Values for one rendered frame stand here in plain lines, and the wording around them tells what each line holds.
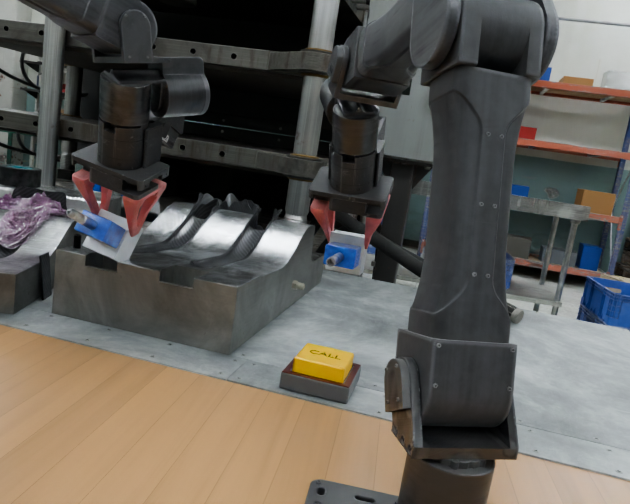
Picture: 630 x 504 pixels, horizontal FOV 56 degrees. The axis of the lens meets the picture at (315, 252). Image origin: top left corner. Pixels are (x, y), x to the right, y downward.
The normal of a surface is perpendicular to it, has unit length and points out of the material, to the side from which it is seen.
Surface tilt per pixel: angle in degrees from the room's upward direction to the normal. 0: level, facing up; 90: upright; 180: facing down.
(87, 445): 0
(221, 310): 90
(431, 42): 90
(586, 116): 90
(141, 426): 0
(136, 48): 90
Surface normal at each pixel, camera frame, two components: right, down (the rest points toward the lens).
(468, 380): 0.26, 0.00
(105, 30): 0.68, 0.23
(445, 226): -0.95, -0.10
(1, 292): 0.05, 0.18
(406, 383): 0.28, -0.32
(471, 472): 0.14, -0.97
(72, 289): -0.24, 0.14
